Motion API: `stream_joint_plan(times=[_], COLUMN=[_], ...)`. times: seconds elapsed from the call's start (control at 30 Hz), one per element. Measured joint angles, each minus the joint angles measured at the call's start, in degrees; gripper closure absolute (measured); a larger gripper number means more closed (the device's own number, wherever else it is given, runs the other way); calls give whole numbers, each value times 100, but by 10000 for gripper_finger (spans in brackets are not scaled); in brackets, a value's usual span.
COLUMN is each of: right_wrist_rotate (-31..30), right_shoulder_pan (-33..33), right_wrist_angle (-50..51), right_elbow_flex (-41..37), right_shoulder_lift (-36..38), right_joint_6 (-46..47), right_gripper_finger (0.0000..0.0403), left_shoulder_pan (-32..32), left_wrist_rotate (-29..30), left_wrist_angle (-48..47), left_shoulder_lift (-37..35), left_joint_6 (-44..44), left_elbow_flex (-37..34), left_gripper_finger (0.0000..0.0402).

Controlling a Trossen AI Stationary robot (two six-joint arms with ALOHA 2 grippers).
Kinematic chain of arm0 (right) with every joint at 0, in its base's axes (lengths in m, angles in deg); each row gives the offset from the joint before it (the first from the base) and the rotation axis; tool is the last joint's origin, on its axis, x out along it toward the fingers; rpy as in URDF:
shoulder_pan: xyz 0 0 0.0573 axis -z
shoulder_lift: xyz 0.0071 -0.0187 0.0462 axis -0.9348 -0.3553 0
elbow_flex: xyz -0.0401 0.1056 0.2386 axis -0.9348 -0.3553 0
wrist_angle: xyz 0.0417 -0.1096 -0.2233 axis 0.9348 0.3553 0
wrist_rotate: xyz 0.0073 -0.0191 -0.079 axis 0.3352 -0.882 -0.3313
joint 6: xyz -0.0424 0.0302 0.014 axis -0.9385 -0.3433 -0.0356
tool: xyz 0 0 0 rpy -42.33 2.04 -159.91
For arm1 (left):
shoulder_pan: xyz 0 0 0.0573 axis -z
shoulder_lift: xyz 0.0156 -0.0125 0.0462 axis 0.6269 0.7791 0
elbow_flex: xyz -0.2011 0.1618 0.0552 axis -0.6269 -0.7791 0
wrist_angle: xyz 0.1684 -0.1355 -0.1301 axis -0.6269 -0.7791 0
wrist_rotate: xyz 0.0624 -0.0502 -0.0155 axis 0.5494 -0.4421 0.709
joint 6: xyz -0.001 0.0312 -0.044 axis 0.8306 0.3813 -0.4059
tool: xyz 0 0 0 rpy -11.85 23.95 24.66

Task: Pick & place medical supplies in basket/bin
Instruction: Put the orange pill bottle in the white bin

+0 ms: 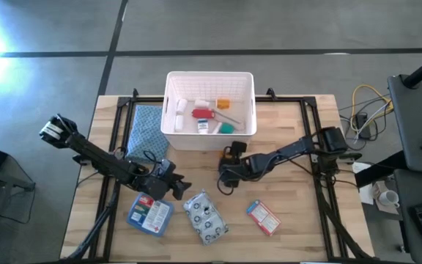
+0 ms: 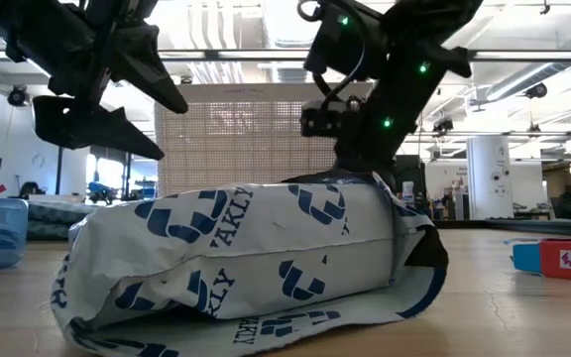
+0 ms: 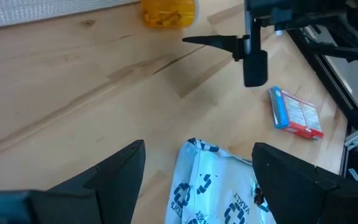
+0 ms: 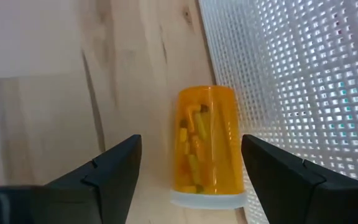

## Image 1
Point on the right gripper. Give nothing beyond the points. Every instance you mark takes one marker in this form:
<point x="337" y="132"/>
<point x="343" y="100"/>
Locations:
<point x="240" y="166"/>

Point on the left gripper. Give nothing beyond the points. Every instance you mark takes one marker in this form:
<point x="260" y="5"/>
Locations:
<point x="158" y="187"/>

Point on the blue first aid kit box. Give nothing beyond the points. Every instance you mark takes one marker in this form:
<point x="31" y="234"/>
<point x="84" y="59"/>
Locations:
<point x="150" y="215"/>

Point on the white pill bottle blue label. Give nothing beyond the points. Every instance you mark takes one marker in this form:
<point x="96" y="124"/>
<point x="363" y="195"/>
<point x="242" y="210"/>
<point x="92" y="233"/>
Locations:
<point x="203" y="126"/>

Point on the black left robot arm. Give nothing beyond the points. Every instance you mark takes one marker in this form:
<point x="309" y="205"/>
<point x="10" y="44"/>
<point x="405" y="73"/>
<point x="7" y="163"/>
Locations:
<point x="97" y="155"/>

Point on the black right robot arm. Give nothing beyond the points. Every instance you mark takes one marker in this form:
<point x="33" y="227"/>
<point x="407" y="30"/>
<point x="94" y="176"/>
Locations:
<point x="291" y="148"/>

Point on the white plastic lattice basket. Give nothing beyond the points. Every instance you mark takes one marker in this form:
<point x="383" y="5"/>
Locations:
<point x="211" y="141"/>

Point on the white bottle in basket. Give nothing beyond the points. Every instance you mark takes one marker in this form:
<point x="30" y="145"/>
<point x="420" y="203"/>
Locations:
<point x="179" y="123"/>

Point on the white patterned soft pack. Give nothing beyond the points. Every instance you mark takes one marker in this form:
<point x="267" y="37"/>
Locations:
<point x="205" y="217"/>

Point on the green bandage roll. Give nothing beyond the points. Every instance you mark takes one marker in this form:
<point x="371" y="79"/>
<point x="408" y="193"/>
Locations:
<point x="227" y="128"/>

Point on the small white tube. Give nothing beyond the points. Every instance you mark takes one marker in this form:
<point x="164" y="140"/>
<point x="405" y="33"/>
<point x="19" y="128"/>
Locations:
<point x="217" y="127"/>

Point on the red blue bandage box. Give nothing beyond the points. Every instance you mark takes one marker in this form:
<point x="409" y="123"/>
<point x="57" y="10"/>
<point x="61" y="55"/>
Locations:
<point x="264" y="218"/>

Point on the blue patterned fabric pouch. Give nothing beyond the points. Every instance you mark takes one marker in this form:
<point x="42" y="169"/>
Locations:
<point x="147" y="132"/>

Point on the red plastic case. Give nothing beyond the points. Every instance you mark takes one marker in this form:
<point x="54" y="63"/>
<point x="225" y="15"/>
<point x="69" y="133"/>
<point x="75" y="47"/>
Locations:
<point x="203" y="113"/>

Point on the small orange pill vial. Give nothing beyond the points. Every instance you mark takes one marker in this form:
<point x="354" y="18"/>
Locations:
<point x="223" y="103"/>

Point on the white gauze roll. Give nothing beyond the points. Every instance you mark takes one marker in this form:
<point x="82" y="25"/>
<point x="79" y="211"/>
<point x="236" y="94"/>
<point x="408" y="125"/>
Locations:
<point x="201" y="103"/>
<point x="181" y="105"/>

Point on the white paper sheet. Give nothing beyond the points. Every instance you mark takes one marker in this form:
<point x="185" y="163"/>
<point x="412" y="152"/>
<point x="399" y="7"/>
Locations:
<point x="365" y="187"/>

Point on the black power adapter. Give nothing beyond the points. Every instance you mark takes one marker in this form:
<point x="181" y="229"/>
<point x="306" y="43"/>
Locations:
<point x="363" y="124"/>

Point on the white mug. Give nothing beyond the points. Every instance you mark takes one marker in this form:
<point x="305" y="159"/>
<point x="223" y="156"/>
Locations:
<point x="388" y="198"/>

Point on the black side stand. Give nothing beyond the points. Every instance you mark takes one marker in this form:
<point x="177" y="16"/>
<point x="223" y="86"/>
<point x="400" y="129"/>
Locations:
<point x="2" y="176"/>

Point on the black side desk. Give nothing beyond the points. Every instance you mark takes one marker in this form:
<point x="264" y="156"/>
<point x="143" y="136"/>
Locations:
<point x="414" y="124"/>

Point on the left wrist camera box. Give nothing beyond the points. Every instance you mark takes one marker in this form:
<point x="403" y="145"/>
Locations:
<point x="166" y="168"/>

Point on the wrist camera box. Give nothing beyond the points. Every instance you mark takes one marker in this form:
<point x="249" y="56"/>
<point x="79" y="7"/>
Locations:
<point x="239" y="147"/>
<point x="166" y="168"/>

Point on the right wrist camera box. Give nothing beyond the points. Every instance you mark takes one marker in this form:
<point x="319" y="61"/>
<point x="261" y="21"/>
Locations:
<point x="239" y="147"/>

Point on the black metal table frame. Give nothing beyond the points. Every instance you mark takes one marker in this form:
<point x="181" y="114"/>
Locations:
<point x="308" y="124"/>

